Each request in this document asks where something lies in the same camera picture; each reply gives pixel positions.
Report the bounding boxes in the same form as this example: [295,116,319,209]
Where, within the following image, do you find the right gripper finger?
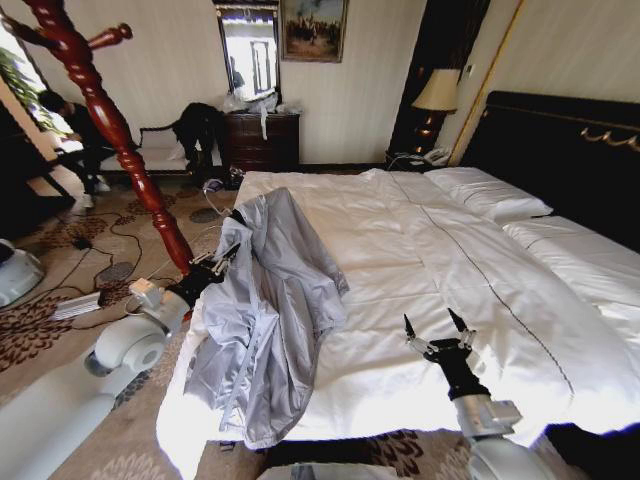
[447,307,477,348]
[403,313,433,356]

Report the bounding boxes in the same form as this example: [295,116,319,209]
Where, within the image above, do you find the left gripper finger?
[211,242,243,277]
[188,252,221,274]

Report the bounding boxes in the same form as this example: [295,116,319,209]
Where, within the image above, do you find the grey jacket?
[183,186,352,451]

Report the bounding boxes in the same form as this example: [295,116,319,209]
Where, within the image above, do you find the white bed duvet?
[154,167,640,480]

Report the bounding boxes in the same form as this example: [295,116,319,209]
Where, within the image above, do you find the black bed headboard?
[458,89,640,254]

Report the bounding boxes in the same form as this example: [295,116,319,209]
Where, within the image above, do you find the white upholstered bench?
[98,124,224,176]

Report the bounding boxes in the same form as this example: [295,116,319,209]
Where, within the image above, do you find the dark wooden dresser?
[222,110,303,174]

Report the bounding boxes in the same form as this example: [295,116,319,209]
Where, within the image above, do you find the black hanging garment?
[171,102,229,187]

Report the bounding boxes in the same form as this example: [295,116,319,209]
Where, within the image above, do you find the white pillow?
[423,166,554,224]
[501,215,640,324]

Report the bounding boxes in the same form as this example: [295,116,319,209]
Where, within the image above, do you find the clear plastic bags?
[221,88,304,117]

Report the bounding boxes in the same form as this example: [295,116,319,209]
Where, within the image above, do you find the white robot front shell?
[256,461,402,480]

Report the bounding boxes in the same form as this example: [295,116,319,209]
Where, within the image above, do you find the red wooden coat stand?
[0,0,197,277]

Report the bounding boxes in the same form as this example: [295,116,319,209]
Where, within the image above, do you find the person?
[37,89,127,209]

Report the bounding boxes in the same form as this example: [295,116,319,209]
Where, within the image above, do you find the dark wooden nightstand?
[383,148,451,174]

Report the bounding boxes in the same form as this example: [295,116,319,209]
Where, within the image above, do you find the white rounded machine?
[0,238,47,308]

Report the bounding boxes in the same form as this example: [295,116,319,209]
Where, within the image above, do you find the dark wooden desk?
[0,99,77,242]

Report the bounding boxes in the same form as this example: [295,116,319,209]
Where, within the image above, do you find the dark framed mirror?
[214,0,282,97]

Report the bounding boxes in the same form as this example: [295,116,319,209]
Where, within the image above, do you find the table lamp with cream shade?
[410,67,461,154]

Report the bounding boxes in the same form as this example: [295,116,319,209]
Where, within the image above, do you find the framed painting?
[279,0,350,64]

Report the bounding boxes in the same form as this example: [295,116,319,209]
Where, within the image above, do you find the green plant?
[0,46,53,132]

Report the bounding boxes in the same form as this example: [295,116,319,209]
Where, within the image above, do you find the white floor cable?
[201,178,237,236]

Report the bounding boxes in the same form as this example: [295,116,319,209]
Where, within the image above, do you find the black floor cable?
[42,208,174,332]

